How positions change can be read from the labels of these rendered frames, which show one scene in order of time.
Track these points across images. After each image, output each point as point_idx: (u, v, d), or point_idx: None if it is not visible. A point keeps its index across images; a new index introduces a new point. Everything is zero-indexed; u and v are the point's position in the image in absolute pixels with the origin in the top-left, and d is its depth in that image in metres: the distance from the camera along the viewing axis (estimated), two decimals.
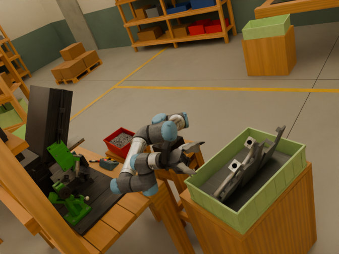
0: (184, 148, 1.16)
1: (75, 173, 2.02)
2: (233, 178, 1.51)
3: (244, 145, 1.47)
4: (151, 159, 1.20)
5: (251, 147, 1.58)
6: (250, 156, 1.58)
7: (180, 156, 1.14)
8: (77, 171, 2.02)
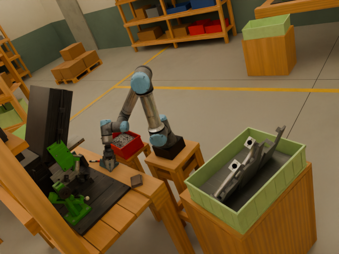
0: (111, 160, 1.94)
1: None
2: (233, 178, 1.51)
3: (244, 145, 1.47)
4: (104, 138, 1.91)
5: (251, 147, 1.58)
6: (250, 156, 1.58)
7: None
8: None
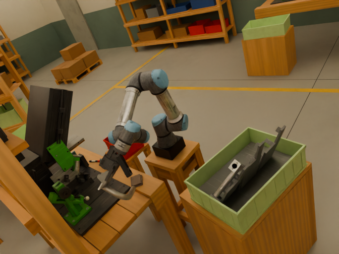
0: (113, 173, 1.43)
1: None
2: (233, 178, 1.51)
3: None
4: (127, 148, 1.39)
5: (126, 194, 1.45)
6: None
7: (113, 171, 1.41)
8: None
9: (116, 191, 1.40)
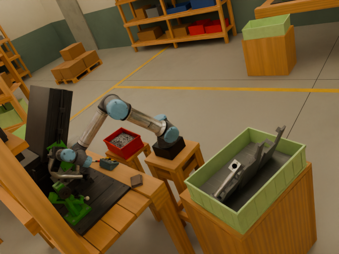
0: None
1: None
2: (233, 178, 1.51)
3: None
4: (59, 160, 1.74)
5: (55, 174, 1.92)
6: (60, 175, 1.97)
7: None
8: None
9: (49, 167, 1.90)
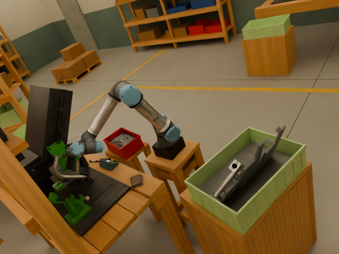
0: None
1: None
2: (233, 178, 1.51)
3: (61, 155, 1.96)
4: (70, 156, 1.71)
5: (60, 174, 1.94)
6: (65, 175, 1.99)
7: None
8: None
9: (54, 167, 1.93)
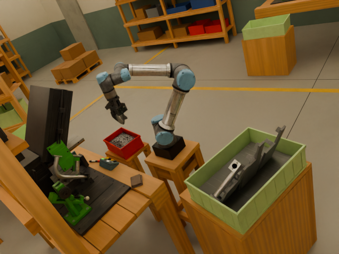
0: (115, 114, 1.81)
1: None
2: (233, 178, 1.51)
3: (61, 155, 1.96)
4: None
5: (60, 174, 1.94)
6: (65, 175, 1.99)
7: None
8: None
9: (54, 167, 1.93)
